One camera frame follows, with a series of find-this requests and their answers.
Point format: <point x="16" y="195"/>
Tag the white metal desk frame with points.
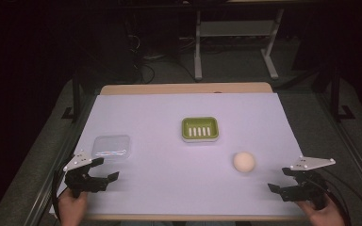
<point x="232" y="29"/>

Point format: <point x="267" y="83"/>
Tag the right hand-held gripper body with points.
<point x="308" y="190"/>

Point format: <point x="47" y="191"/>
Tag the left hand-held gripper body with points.
<point x="79" y="182"/>

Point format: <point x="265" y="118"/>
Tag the person's right hand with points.
<point x="322" y="216"/>

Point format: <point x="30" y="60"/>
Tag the round cream soap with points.
<point x="243" y="162"/>

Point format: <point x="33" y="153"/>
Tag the clear plastic container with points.
<point x="111" y="147"/>

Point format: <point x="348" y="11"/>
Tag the black metal stand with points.
<point x="337" y="100"/>
<point x="75" y="100"/>

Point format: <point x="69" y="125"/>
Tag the aluminium frame rail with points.
<point x="59" y="163"/>
<point x="355" y="163"/>

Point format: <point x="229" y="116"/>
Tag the white table sheet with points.
<point x="169" y="179"/>

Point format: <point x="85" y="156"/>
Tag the person's left hand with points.
<point x="72" y="208"/>

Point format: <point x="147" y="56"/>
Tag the green soap dish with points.
<point x="200" y="129"/>

